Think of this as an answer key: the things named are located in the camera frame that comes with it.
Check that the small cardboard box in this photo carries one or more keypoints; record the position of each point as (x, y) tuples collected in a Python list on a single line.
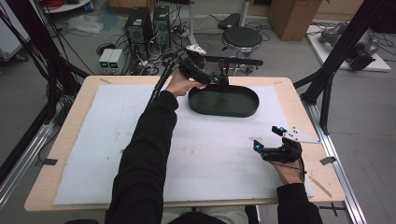
[(130, 3)]

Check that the black metal stand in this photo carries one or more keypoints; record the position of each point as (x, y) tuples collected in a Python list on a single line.
[(239, 61)]

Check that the round white table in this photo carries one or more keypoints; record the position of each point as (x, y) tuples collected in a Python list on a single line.
[(67, 5)]

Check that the thin wooden stick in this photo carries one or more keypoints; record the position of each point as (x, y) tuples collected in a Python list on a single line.
[(320, 186)]

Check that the clear plastic bag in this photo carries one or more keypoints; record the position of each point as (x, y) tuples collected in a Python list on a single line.
[(85, 23)]

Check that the white bench power supply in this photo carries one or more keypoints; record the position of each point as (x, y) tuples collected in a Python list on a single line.
[(106, 59), (115, 59)]

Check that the white board with grey parts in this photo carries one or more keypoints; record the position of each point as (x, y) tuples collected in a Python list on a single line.
[(351, 46)]

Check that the black frame post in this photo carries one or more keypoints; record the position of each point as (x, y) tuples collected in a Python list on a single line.
[(40, 46), (342, 46)]

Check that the black oval tray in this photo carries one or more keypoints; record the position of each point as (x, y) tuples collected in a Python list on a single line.
[(224, 101)]

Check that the aluminium rail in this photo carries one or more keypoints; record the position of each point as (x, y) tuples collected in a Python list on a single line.
[(25, 155), (339, 174)]

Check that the person's right hand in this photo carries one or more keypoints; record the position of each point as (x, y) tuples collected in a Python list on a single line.
[(289, 172)]

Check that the black computer tower green label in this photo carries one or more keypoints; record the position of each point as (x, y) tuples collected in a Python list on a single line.
[(137, 29)]

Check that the large cardboard box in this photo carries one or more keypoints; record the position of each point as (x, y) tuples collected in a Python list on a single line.
[(292, 18)]

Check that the flat black pad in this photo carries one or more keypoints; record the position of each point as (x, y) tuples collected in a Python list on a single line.
[(229, 21)]

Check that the black tape piece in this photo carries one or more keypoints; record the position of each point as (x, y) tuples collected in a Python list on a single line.
[(48, 161), (328, 160)]

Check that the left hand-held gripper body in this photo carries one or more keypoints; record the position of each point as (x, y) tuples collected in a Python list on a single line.
[(194, 70)]

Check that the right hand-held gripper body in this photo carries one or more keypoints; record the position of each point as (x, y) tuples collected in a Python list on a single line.
[(283, 154)]

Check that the black round stool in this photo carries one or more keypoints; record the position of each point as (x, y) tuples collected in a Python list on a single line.
[(243, 38)]

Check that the white foam mat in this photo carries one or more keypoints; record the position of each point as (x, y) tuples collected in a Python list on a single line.
[(202, 155)]

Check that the person's left hand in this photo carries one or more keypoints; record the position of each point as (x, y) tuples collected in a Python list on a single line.
[(180, 85)]

